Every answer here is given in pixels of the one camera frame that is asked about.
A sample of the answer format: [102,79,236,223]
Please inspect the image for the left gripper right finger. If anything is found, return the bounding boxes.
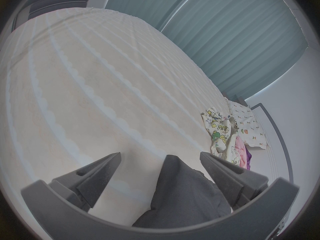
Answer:
[199,151,269,208]

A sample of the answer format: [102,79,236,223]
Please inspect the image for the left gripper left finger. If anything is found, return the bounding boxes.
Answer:
[51,152,122,208]

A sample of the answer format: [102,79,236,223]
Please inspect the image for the black shorts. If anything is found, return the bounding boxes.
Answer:
[131,154,233,228]

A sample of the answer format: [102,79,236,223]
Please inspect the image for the bed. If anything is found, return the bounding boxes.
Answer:
[0,7,293,228]

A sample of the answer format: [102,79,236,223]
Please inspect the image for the purple garment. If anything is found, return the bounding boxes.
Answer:
[245,146,253,171]

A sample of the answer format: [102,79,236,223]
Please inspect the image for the pink garment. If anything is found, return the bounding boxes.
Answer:
[234,135,248,167]

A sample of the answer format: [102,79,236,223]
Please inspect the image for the white printed pyjama garment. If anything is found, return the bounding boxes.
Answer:
[201,107,247,170]

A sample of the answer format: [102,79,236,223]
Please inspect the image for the white printed pillow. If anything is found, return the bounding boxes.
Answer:
[227,100,270,150]

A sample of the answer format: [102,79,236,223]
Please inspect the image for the blue-green curtain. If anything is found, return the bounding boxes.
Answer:
[161,0,311,100]
[104,0,201,32]

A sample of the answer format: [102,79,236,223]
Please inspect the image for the black chest of drawers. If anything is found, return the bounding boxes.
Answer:
[27,0,91,20]

